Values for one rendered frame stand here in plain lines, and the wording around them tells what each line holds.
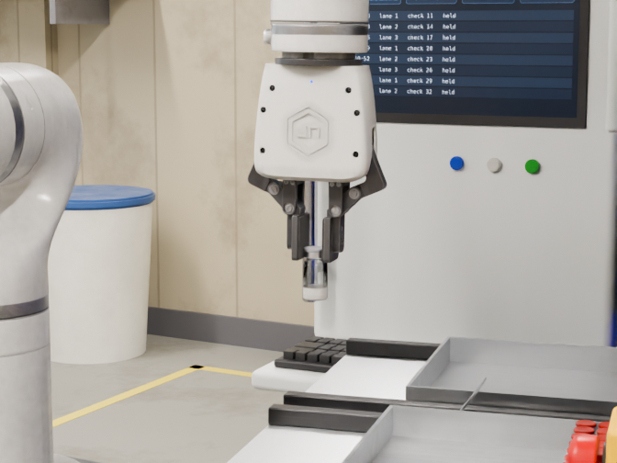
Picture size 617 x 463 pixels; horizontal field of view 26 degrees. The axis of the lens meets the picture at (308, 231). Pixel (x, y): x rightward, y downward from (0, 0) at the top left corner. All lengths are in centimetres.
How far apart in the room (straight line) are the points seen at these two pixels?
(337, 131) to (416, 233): 102
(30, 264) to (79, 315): 406
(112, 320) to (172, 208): 63
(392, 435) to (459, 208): 71
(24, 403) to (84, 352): 408
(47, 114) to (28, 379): 26
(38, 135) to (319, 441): 45
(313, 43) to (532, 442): 53
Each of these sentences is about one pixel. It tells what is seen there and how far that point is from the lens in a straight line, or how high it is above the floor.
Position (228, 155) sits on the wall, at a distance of 555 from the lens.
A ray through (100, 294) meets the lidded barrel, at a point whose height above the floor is 28.
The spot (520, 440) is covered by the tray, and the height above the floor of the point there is 89.
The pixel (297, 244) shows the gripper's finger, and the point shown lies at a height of 113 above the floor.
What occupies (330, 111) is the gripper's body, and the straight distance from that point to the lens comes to 113.
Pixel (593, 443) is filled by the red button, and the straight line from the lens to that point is 103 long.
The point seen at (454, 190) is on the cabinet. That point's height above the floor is 107.
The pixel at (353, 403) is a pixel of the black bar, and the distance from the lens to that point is 153.
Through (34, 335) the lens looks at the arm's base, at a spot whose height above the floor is 102.
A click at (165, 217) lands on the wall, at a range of 576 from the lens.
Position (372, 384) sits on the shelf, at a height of 88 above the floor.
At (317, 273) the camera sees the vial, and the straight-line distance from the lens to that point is 117.
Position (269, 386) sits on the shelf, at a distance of 203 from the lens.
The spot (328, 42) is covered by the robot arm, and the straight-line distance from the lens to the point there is 112.
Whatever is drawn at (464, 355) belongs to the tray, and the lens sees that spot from 178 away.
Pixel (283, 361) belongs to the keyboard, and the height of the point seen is 82.
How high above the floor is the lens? 132
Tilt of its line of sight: 9 degrees down
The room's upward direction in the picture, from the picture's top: straight up
